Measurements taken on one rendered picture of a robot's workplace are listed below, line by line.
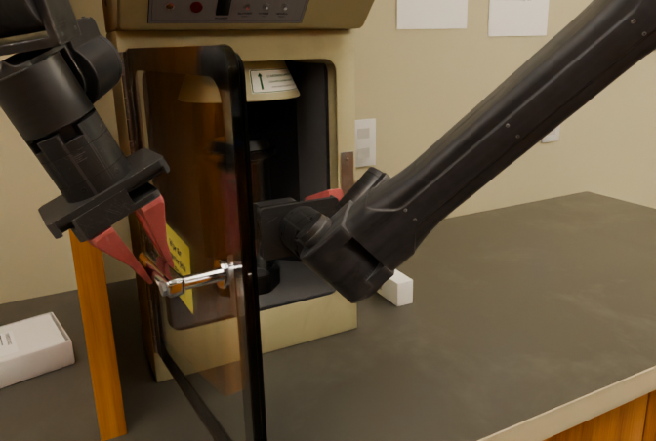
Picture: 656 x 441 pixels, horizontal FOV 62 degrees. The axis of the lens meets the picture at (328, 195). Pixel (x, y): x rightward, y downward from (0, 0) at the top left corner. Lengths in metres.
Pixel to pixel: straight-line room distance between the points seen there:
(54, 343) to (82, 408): 0.13
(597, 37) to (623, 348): 0.61
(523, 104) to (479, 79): 1.09
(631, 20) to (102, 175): 0.40
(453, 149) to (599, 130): 1.47
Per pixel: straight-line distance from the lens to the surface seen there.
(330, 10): 0.74
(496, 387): 0.81
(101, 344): 0.70
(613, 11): 0.44
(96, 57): 0.51
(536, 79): 0.44
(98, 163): 0.46
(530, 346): 0.92
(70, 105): 0.46
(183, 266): 0.59
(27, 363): 0.91
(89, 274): 0.66
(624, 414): 0.99
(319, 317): 0.88
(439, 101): 1.45
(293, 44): 0.77
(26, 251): 1.20
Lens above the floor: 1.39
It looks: 15 degrees down
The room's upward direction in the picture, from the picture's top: 1 degrees counter-clockwise
